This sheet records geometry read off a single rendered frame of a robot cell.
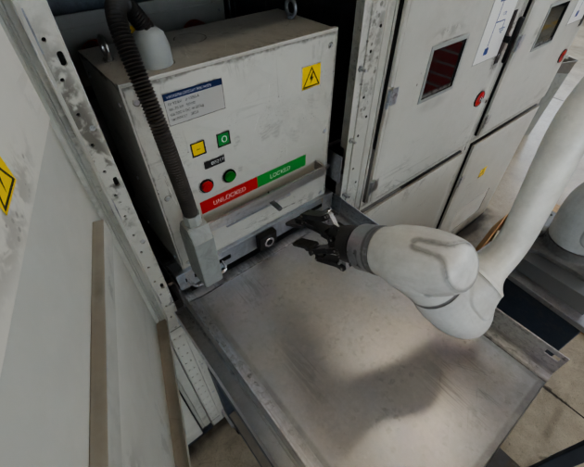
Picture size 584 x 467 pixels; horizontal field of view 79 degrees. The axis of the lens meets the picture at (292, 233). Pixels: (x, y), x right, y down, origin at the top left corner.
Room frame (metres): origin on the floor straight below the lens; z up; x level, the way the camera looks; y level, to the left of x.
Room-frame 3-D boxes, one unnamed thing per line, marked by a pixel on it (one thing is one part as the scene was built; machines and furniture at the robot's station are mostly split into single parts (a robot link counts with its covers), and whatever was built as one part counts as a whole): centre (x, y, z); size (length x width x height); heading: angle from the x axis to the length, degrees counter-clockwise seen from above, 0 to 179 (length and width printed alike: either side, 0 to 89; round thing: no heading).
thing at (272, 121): (0.71, 0.09, 1.15); 0.48 x 0.01 x 0.48; 129
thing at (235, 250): (0.73, 0.10, 0.89); 0.54 x 0.05 x 0.06; 129
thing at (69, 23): (1.16, 0.45, 1.28); 0.58 x 0.02 x 0.19; 129
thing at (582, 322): (0.74, -0.86, 0.74); 0.36 x 0.36 x 0.02; 34
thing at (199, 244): (0.53, 0.21, 1.04); 0.08 x 0.05 x 0.17; 39
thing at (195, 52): (0.91, 0.25, 1.15); 0.51 x 0.50 x 0.48; 39
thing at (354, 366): (0.42, -0.16, 0.82); 0.68 x 0.62 x 0.06; 39
